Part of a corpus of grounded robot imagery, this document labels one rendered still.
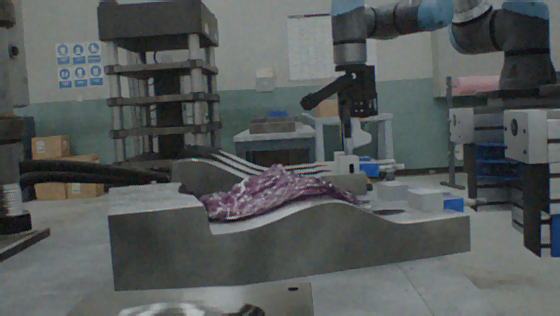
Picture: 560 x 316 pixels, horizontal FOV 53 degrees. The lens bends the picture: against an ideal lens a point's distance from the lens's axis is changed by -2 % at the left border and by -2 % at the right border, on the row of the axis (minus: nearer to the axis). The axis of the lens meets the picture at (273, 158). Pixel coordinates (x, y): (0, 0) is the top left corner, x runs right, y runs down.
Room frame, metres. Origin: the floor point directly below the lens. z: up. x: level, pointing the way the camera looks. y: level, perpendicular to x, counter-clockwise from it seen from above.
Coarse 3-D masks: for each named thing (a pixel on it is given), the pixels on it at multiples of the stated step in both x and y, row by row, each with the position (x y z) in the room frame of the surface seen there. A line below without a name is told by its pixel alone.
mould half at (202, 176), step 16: (192, 160) 1.10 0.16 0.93; (208, 160) 1.12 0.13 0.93; (224, 160) 1.21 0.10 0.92; (240, 160) 1.32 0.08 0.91; (176, 176) 1.10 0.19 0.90; (192, 176) 1.10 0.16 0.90; (208, 176) 1.10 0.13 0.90; (224, 176) 1.10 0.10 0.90; (240, 176) 1.10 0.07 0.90; (320, 176) 1.09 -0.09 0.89; (336, 176) 1.09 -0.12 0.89; (352, 176) 1.09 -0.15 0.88; (208, 192) 1.10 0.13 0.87; (352, 192) 1.09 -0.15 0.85
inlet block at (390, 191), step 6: (378, 186) 1.00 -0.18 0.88; (384, 186) 0.97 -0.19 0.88; (390, 186) 0.96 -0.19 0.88; (396, 186) 0.96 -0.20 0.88; (402, 186) 0.96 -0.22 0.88; (414, 186) 1.01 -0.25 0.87; (378, 192) 1.00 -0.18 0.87; (384, 192) 0.97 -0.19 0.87; (390, 192) 0.95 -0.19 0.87; (396, 192) 0.96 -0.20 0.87; (402, 192) 0.96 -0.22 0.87; (444, 192) 1.00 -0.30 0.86; (450, 192) 1.01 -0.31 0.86; (384, 198) 0.97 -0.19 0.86; (390, 198) 0.95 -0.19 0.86; (396, 198) 0.96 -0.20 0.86; (402, 198) 0.96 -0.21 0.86
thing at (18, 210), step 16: (0, 32) 1.21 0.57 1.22; (0, 48) 1.21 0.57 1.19; (0, 64) 1.21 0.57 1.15; (0, 80) 1.21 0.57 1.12; (0, 96) 1.20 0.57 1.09; (0, 112) 1.20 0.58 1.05; (16, 144) 1.24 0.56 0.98; (0, 160) 1.20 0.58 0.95; (16, 160) 1.23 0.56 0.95; (0, 176) 1.20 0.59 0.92; (16, 176) 1.22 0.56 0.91; (0, 192) 1.20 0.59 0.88; (16, 192) 1.22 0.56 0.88; (0, 208) 1.20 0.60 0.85; (16, 208) 1.21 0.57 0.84; (0, 224) 1.18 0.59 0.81; (16, 224) 1.19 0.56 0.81
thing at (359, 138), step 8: (352, 120) 1.23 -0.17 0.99; (352, 128) 1.23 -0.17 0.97; (360, 128) 1.23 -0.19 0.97; (352, 136) 1.23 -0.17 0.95; (360, 136) 1.23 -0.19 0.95; (368, 136) 1.22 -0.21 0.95; (344, 144) 1.22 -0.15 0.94; (352, 144) 1.22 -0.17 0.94; (360, 144) 1.22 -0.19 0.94; (344, 152) 1.23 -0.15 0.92
